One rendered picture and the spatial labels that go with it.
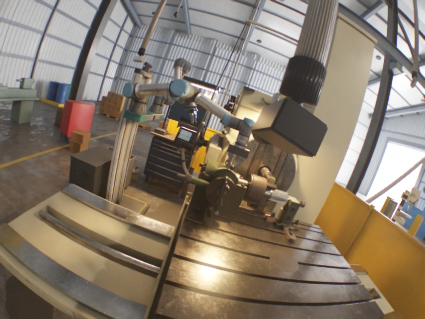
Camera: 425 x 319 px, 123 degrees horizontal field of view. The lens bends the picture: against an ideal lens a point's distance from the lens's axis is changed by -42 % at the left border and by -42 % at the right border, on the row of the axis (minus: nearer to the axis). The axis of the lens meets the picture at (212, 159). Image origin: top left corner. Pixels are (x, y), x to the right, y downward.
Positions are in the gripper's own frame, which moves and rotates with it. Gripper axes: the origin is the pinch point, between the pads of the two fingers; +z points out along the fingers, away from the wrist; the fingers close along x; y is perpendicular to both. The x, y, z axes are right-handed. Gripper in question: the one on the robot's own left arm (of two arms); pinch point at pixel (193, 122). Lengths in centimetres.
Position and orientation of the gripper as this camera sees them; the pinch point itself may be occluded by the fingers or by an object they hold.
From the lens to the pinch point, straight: 200.7
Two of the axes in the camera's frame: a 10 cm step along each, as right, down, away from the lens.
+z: 0.6, 10.0, 0.6
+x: 1.1, -0.7, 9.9
